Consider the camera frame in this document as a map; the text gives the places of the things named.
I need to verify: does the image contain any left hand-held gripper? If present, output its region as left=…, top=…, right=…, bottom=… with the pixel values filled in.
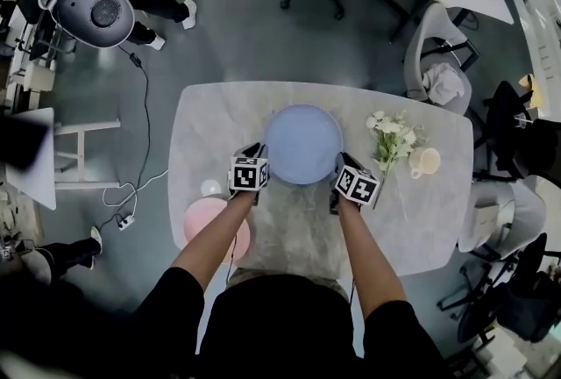
left=226, top=142, right=270, bottom=206

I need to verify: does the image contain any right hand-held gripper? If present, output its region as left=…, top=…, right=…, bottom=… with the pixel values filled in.
left=329, top=152, right=380, bottom=215

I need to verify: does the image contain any blue plate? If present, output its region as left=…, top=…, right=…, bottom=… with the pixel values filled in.
left=261, top=103, right=344, bottom=186

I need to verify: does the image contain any pink plate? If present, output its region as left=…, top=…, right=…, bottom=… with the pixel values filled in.
left=182, top=197, right=252, bottom=267

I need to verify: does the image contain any person's left forearm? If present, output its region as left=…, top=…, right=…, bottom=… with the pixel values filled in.
left=169, top=191, right=256, bottom=296

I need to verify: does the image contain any person's right forearm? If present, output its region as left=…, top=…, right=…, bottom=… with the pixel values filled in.
left=337, top=199, right=408, bottom=322

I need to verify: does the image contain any white flower bouquet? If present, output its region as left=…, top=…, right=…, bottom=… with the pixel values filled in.
left=365, top=109, right=429, bottom=185

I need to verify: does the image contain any cream mug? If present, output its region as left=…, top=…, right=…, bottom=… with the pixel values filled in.
left=408, top=147, right=442, bottom=180

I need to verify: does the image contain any white cloth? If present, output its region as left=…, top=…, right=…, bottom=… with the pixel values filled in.
left=421, top=63, right=466, bottom=106

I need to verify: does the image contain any cardboard box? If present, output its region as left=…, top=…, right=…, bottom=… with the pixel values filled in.
left=472, top=201, right=501, bottom=238

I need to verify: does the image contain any grey shell chair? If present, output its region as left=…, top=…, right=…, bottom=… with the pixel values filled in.
left=402, top=2, right=481, bottom=115
left=458, top=175, right=548, bottom=261

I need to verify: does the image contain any person's black shirt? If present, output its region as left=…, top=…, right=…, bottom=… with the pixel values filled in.
left=131, top=267, right=448, bottom=379

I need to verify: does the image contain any yellow cloth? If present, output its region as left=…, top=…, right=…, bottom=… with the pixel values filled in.
left=518, top=73, right=538, bottom=111

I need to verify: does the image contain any grey pod device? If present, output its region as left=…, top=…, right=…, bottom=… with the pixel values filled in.
left=46, top=0, right=136, bottom=49

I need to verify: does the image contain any white side table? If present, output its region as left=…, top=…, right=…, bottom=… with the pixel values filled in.
left=4, top=107, right=122, bottom=211

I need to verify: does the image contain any white shelf unit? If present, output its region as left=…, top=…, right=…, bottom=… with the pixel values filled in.
left=510, top=0, right=561, bottom=119

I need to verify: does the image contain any white cable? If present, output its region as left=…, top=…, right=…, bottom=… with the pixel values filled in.
left=102, top=168, right=170, bottom=223

